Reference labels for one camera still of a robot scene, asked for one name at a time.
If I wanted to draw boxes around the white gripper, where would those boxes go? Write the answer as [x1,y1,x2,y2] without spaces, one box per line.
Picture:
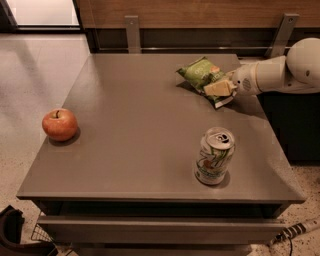
[203,63,261,96]

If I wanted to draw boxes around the green jalapeno chip bag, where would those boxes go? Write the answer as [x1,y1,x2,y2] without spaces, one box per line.
[177,57,233,109]

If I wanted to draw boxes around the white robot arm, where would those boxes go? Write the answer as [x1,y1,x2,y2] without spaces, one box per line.
[204,38,320,96]

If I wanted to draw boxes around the red apple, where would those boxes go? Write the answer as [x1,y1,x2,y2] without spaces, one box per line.
[42,108,78,141]

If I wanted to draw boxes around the white green soda can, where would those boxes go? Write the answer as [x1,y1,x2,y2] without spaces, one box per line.
[194,127,235,185]

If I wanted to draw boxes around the grey drawer front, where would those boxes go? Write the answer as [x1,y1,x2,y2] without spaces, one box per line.
[38,216,284,245]

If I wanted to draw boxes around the dark brown chair part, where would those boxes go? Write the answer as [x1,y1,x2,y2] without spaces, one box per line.
[0,205,58,256]

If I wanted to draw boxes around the right metal bracket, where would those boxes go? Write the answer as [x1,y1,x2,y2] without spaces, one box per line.
[265,13,300,58]

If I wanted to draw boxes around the metal bracket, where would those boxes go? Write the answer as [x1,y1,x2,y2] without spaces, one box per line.
[125,15,141,54]
[265,13,300,58]

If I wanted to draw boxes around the left metal bracket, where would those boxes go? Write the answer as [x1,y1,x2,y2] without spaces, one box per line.
[125,15,141,54]

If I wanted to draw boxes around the wire basket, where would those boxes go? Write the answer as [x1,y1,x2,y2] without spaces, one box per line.
[31,224,52,242]

